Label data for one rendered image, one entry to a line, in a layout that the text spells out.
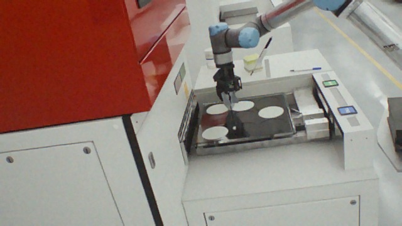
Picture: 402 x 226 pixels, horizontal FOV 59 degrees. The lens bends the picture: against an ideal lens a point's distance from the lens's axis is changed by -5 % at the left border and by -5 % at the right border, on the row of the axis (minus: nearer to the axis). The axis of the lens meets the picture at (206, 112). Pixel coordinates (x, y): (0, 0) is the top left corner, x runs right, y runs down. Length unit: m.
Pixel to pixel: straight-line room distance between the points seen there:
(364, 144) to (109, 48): 0.81
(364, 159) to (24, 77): 1.00
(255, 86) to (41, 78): 1.02
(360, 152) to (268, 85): 0.61
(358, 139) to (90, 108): 0.79
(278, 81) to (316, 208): 0.65
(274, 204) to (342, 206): 0.22
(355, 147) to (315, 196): 0.20
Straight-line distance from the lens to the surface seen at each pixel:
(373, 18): 1.18
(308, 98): 1.64
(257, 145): 1.41
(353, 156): 1.25
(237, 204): 1.23
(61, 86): 0.91
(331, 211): 1.28
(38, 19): 0.88
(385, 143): 1.41
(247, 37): 1.36
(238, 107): 1.59
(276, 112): 1.50
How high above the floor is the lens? 1.54
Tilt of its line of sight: 24 degrees down
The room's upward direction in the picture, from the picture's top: 12 degrees counter-clockwise
